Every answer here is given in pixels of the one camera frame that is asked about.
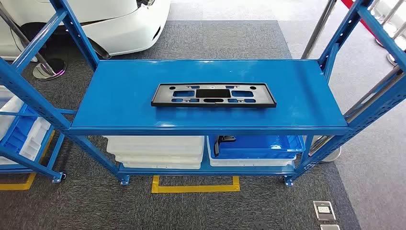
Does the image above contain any white car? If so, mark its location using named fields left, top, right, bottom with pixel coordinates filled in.
left=0, top=0, right=172, bottom=61

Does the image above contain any blue metal shelf rack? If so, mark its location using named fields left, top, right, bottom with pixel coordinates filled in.
left=0, top=103, right=77, bottom=184
left=0, top=0, right=406, bottom=187

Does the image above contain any white plastic crate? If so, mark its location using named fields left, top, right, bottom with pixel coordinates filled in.
left=103, top=136, right=205, bottom=170

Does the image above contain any chrome stanchion post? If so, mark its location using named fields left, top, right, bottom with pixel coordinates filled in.
left=0, top=1, right=68, bottom=81
left=375, top=0, right=406, bottom=48
left=309, top=65, right=406, bottom=163
left=386, top=32, right=406, bottom=67
left=300, top=0, right=338, bottom=60

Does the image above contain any blue plastic bin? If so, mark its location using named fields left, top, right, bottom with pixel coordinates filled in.
left=214, top=135, right=306, bottom=160
left=0, top=104, right=39, bottom=155

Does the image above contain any small black plastic part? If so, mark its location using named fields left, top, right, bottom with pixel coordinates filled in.
left=214, top=135, right=237, bottom=158

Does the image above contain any black plastic plate frame part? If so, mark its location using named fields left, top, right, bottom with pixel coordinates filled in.
left=150, top=82, right=277, bottom=109

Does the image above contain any yellow floor tape outline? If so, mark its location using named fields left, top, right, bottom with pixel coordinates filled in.
left=151, top=175, right=241, bottom=194
left=0, top=130, right=56, bottom=191

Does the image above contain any white plastic bin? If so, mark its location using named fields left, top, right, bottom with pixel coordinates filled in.
left=206, top=136, right=297, bottom=167
left=19, top=117, right=51, bottom=161
left=0, top=85, right=24, bottom=140

